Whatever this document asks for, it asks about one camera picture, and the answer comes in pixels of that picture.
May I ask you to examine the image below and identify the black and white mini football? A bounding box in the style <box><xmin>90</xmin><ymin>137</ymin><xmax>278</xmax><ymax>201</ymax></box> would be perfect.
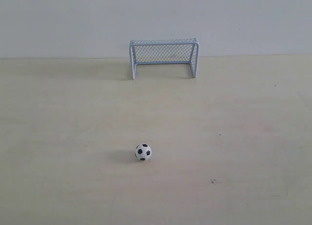
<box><xmin>135</xmin><ymin>143</ymin><xmax>152</xmax><ymax>161</ymax></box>

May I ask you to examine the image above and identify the small white mesh goal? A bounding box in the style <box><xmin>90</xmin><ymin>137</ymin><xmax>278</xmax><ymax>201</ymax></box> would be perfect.
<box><xmin>129</xmin><ymin>38</ymin><xmax>199</xmax><ymax>79</ymax></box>

